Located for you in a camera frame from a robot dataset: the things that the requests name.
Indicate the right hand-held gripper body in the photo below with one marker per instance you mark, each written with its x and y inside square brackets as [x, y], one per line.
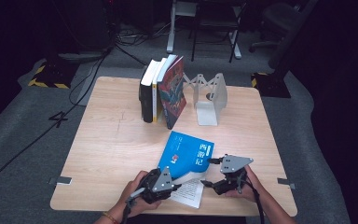
[233, 174]

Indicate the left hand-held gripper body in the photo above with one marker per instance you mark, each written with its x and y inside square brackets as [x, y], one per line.
[158, 183]

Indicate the blue book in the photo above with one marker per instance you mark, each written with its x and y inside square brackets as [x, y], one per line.
[186, 155]

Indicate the white expandable book rack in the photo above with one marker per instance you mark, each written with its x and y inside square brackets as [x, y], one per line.
[211, 96]

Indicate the red illustrated book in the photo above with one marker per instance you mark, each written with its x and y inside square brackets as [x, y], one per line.
[174, 96]

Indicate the yellow book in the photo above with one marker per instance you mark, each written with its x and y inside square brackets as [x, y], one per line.
[154, 102]

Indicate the black book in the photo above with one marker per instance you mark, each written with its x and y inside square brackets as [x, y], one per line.
[146, 99]

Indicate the person's right hand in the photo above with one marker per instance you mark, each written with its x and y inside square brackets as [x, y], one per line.
[250, 189]

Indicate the person's left hand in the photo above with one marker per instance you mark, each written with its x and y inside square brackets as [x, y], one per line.
[133, 202]

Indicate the hazard-striped stand base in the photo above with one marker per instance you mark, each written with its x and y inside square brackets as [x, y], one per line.
[270, 85]
[52, 74]

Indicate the grey flat stand base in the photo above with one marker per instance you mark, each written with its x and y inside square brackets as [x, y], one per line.
[80, 57]

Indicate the dark office chair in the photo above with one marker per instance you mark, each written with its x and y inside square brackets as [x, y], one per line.
[276, 18]

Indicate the dark equipment cabinet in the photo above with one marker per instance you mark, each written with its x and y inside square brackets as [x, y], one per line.
[84, 25]

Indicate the metal table bracket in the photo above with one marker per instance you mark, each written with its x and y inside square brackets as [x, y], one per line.
[60, 180]
[287, 183]

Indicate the black chair frame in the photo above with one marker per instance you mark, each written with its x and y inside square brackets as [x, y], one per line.
[195, 37]

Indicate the white desk frame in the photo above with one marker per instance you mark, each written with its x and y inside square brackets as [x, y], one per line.
[171, 31]

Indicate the dark slanted stand post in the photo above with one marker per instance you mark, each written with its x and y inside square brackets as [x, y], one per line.
[289, 37]

